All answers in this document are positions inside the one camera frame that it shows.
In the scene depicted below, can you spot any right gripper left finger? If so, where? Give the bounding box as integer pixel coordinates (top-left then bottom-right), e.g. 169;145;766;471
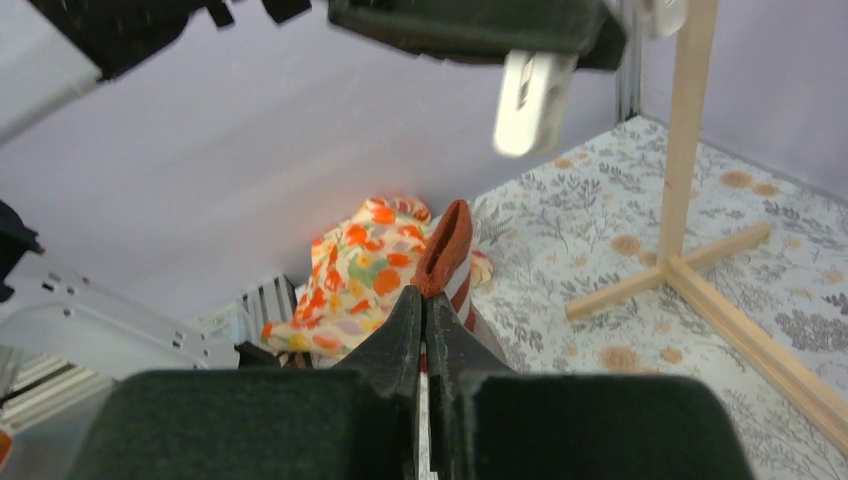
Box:
69;286;424;479

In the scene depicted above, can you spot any grey sock with red stripes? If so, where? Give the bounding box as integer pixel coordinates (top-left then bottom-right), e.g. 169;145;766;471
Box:
409;199;511;372

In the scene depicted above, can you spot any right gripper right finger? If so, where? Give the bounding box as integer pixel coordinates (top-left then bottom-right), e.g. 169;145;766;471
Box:
423;296;753;479

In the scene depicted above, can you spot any white plastic clip hanger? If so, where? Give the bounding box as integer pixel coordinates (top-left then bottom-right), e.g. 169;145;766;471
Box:
493;1;689;158

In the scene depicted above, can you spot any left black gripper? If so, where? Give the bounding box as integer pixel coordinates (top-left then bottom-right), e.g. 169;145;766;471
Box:
328;0;627;71

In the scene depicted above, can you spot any orange floral cloth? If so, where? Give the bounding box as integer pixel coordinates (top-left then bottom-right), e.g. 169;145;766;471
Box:
259;195;496;369

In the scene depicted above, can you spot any wooden drying rack frame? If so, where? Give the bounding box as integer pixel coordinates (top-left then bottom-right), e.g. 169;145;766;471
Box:
565;1;847;453

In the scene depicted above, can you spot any floral patterned table mat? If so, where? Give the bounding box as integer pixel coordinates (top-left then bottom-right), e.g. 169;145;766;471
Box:
471;117;847;479

